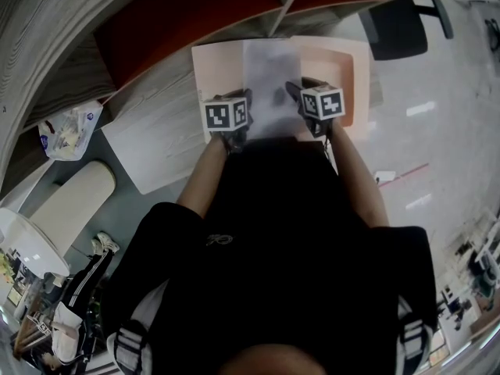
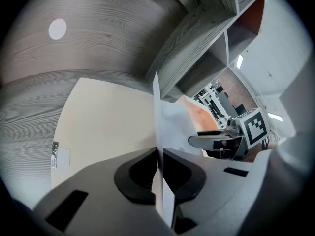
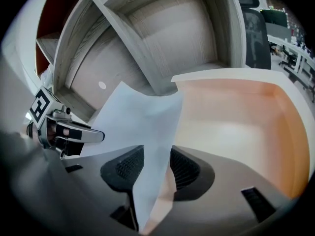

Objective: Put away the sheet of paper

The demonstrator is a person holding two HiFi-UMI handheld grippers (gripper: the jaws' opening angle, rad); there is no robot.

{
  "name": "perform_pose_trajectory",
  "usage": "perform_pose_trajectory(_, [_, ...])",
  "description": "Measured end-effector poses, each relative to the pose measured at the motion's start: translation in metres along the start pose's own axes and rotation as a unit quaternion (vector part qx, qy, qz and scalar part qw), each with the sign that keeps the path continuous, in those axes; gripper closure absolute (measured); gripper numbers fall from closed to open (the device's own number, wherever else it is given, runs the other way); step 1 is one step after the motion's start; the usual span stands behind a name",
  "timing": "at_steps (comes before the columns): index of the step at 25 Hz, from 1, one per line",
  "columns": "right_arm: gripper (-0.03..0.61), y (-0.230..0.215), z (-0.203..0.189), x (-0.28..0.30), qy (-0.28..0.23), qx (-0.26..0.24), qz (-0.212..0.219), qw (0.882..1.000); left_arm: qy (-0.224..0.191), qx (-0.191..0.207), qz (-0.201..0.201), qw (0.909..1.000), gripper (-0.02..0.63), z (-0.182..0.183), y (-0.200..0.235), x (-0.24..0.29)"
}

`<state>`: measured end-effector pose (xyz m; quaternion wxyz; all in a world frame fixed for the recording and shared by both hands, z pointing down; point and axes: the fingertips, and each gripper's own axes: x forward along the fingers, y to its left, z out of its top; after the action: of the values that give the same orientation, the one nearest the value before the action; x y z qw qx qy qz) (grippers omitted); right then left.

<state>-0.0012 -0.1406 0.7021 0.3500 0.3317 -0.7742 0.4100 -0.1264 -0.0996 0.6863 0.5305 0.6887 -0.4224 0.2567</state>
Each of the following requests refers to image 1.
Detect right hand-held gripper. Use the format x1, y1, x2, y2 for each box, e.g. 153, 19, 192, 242
284, 77, 345, 139

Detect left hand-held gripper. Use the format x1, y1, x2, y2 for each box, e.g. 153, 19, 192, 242
204, 87, 255, 155

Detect white A4 paper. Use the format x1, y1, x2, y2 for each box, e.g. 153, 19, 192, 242
242, 39, 304, 140

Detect pink folder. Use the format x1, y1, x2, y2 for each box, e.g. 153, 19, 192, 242
191, 35, 370, 144

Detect person's right forearm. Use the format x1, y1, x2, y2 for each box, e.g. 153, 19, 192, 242
330, 123, 391, 230

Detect person's left forearm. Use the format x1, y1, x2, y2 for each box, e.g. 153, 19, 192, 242
175, 133, 231, 220

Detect grey wooden shelf desk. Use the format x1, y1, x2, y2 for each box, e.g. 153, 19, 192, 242
0, 0, 391, 195

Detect black office chair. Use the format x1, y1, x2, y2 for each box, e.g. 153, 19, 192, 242
359, 0, 454, 62

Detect person's black t-shirt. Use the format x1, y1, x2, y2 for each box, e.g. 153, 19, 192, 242
99, 135, 438, 375

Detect plastic bag of tissues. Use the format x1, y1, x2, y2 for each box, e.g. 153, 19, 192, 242
37, 99, 105, 162

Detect black chair base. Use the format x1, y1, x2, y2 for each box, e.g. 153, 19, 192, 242
484, 17, 500, 54

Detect person's face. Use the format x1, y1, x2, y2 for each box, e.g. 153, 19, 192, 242
234, 344, 329, 375

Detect yellow flowers in vase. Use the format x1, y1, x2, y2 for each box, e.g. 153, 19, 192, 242
0, 250, 16, 284

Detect white round table ribbed pedestal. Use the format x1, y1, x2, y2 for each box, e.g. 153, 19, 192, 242
0, 160, 117, 277

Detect white striped shoulder strap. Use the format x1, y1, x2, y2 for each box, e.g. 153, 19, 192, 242
396, 295, 434, 370
105, 318, 153, 375

